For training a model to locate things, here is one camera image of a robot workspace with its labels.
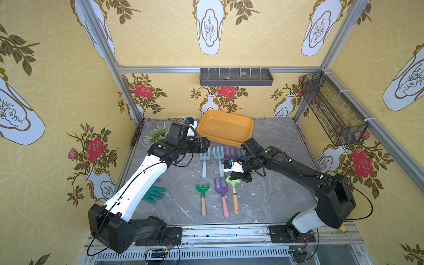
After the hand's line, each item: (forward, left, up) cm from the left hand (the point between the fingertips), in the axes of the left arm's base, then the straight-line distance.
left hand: (204, 142), depth 76 cm
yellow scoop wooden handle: (-34, -62, -23) cm, 74 cm away
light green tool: (-14, -14, -13) cm, 24 cm away
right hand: (-11, -13, -13) cm, 22 cm away
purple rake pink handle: (+8, -16, -27) cm, 32 cm away
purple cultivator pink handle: (-13, -9, -25) cm, 30 cm away
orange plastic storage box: (+34, -14, -28) cm, 46 cm away
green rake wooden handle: (-13, +2, -25) cm, 28 cm away
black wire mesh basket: (+7, -69, +2) cm, 70 cm away
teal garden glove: (-14, +27, -25) cm, 39 cm away
